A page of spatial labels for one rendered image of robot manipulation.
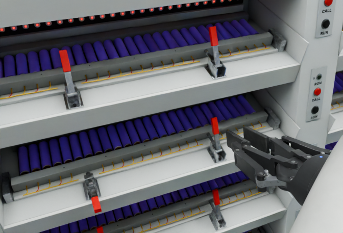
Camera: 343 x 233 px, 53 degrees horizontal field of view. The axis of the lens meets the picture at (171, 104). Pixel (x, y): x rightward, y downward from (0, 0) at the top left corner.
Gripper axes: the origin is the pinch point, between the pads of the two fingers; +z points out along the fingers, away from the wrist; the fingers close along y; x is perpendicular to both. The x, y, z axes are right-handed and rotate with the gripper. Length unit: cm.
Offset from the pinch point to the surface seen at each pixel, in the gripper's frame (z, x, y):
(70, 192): 13.5, -6.8, -30.7
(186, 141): 16.3, -3.9, -5.3
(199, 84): 7.2, 9.9, -4.5
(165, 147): 16.2, -3.9, -10.2
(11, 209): 13.3, -6.9, -41.0
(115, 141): 19.3, -1.3, -19.9
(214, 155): 11.6, -6.7, -1.1
